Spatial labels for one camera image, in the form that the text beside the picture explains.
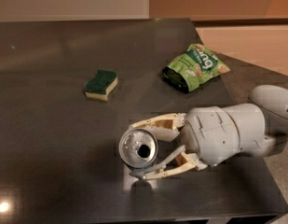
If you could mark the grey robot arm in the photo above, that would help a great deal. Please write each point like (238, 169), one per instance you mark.
(262, 124)

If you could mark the green yellow sponge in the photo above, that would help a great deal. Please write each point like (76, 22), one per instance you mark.
(100, 86)

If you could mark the silver blue redbull can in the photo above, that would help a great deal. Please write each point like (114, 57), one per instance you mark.
(138, 148)

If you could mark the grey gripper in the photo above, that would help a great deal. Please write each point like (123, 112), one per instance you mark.
(210, 134)

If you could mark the green snack bag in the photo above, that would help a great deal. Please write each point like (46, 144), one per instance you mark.
(193, 68)

